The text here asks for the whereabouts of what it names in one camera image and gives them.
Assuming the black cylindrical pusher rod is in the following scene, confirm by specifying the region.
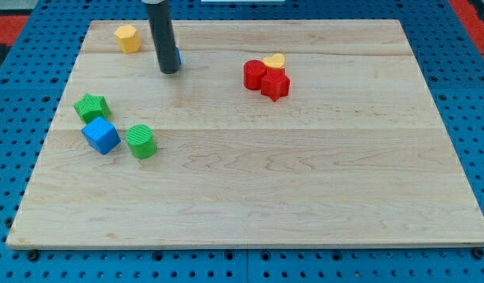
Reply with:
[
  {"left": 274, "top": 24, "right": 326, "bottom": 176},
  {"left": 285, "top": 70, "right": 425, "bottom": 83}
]
[{"left": 142, "top": 0, "right": 180, "bottom": 74}]

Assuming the red star block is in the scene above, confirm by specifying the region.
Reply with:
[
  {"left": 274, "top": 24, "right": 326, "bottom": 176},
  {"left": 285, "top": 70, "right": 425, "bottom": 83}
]
[{"left": 261, "top": 68, "right": 291, "bottom": 101}]

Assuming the green star block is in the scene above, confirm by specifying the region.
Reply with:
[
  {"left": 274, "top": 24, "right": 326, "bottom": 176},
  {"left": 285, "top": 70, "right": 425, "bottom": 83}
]
[{"left": 73, "top": 93, "right": 111, "bottom": 124}]

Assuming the green cylinder block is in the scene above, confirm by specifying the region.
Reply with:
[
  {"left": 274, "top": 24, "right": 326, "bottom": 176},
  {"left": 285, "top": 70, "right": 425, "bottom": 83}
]
[{"left": 125, "top": 124, "right": 157, "bottom": 159}]

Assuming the yellow hexagon block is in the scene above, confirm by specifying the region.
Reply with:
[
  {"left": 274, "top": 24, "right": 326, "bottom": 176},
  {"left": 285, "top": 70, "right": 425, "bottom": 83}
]
[{"left": 114, "top": 25, "right": 141, "bottom": 53}]

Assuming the blue triangle block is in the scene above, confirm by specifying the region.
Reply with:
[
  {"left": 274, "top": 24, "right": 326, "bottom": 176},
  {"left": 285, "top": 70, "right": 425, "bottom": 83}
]
[{"left": 176, "top": 46, "right": 182, "bottom": 66}]

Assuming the red cylinder block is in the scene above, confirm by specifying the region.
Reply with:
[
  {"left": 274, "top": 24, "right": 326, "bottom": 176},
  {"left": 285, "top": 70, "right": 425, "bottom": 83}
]
[{"left": 243, "top": 60, "right": 266, "bottom": 90}]

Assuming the light wooden board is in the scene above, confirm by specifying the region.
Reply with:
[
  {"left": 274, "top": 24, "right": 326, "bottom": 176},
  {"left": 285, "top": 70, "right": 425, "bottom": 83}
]
[{"left": 7, "top": 20, "right": 484, "bottom": 250}]

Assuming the yellow heart block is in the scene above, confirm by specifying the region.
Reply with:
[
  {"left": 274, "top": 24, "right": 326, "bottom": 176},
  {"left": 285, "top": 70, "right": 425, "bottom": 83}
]
[{"left": 262, "top": 53, "right": 285, "bottom": 69}]

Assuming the blue cube block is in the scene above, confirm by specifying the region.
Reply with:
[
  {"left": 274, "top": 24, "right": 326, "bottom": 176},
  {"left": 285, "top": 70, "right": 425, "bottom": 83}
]
[{"left": 82, "top": 117, "right": 121, "bottom": 155}]

